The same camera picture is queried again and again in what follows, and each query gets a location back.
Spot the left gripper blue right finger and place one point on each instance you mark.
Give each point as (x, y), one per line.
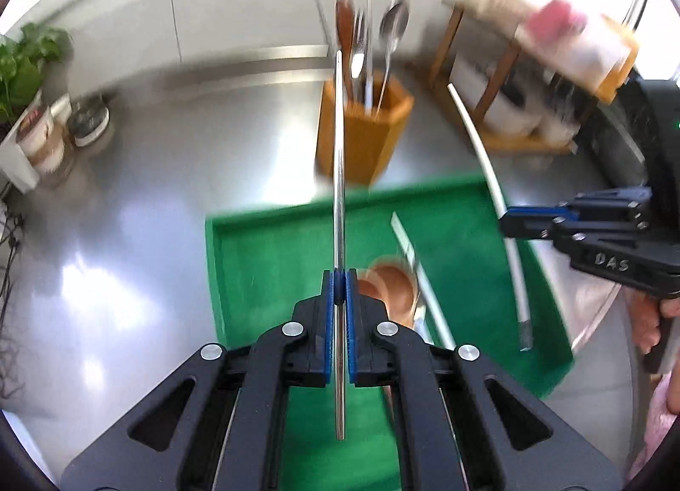
(369, 360)

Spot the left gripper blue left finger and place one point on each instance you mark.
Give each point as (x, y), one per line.
(311, 358)

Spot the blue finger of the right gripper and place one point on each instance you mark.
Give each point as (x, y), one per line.
(536, 222)

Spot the large silver metal spoon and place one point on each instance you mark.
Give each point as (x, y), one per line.
(392, 28)

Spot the dark wooden spoon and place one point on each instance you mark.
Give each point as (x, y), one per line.
(344, 22)

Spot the silver chopstick with pale handle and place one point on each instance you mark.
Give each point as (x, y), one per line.
(368, 82)

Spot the pink sleeve forearm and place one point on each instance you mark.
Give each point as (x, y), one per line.
(663, 410)

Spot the person right hand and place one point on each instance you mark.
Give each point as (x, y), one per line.
(647, 313)

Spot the green wooden utensil tray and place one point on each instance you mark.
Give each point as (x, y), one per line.
(261, 264)

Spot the white storage box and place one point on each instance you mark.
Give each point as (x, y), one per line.
(504, 117)

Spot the wooden shelf rack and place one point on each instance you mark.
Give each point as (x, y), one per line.
(598, 62)

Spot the orange wooden utensil holder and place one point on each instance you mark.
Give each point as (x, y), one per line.
(370, 139)

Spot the pink box on shelf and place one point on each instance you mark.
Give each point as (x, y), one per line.
(555, 21)

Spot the silver fork in holder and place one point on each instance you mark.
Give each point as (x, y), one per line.
(357, 58)

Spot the round metal tin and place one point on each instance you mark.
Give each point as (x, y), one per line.
(89, 118)

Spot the glass jar with label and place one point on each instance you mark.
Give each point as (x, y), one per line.
(41, 140)

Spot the green potted plant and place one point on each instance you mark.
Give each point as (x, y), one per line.
(23, 63)

